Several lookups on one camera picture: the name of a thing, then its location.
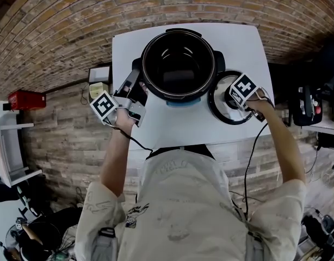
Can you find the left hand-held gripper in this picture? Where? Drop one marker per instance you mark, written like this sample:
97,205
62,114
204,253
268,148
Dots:
103,106

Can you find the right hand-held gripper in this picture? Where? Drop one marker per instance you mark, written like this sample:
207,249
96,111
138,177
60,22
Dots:
243,88

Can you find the black pressure cooker body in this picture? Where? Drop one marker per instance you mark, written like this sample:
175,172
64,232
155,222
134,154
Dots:
178,58

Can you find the person's left forearm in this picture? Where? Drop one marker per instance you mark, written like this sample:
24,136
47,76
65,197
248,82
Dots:
115,162

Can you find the person's right forearm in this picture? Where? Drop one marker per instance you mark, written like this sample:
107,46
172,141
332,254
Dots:
284,145

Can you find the person's right hand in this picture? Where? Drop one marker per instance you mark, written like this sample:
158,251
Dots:
260,103

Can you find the person's left hand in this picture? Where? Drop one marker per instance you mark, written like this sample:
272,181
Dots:
124,120

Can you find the black box white lining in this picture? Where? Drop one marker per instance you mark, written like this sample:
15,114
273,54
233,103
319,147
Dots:
100,75

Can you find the cream plastic container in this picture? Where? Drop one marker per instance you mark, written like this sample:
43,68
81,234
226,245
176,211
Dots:
95,90

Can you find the black open tool bag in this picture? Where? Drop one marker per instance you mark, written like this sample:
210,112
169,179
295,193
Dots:
305,107

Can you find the red box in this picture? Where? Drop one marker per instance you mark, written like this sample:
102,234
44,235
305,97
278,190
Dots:
27,100

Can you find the person's beige shirt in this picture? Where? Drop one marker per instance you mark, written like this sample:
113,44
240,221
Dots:
183,213

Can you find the white shelf frame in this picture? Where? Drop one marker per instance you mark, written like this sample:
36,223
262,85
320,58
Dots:
9,156

